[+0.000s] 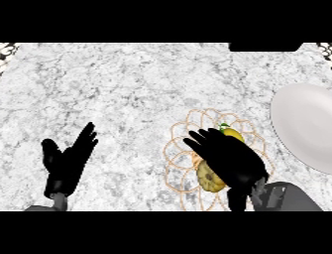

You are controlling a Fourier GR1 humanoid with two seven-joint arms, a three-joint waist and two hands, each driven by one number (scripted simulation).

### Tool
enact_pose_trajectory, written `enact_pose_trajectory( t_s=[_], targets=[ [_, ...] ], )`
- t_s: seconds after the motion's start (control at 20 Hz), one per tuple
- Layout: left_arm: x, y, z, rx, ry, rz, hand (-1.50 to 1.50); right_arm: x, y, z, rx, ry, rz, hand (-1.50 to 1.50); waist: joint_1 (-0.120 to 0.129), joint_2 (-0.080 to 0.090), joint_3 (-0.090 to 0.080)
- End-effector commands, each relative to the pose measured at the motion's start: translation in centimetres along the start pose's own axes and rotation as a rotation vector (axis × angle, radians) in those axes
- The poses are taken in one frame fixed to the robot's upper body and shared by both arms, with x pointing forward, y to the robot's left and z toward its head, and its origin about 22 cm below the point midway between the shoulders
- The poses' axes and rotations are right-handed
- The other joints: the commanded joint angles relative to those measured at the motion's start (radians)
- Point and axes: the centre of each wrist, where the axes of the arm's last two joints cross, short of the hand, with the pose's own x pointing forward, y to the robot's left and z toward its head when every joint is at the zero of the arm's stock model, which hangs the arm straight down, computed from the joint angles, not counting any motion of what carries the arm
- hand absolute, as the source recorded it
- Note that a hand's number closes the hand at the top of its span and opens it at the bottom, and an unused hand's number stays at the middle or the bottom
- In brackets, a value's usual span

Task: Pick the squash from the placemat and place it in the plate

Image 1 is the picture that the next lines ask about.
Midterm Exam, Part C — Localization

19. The white plate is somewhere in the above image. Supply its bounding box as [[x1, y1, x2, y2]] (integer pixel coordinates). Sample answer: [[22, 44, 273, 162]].
[[269, 82, 332, 177]]

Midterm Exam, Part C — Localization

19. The yellow squash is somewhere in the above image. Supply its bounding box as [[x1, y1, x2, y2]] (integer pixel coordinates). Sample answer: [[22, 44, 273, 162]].
[[195, 123, 248, 193]]

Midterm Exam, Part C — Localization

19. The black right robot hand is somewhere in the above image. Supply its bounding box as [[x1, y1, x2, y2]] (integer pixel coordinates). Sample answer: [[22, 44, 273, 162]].
[[182, 127, 270, 212]]

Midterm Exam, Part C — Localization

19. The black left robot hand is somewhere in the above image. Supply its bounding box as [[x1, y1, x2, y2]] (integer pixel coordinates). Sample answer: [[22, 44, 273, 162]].
[[40, 121, 99, 199]]

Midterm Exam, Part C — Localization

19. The tan wire lattice placemat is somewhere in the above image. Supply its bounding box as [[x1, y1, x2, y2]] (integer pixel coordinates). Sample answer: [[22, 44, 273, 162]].
[[161, 108, 275, 212]]

